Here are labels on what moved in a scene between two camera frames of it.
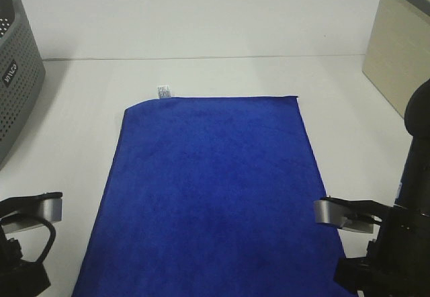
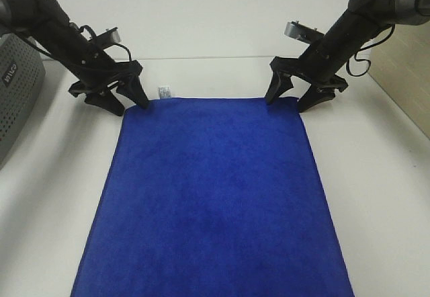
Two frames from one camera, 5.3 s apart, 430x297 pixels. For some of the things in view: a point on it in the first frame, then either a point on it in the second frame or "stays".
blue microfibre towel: x=211 y=197 stays
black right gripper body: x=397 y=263 -> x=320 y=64
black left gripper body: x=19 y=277 -> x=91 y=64
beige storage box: x=397 y=58 stays
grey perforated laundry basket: x=22 y=71 stays
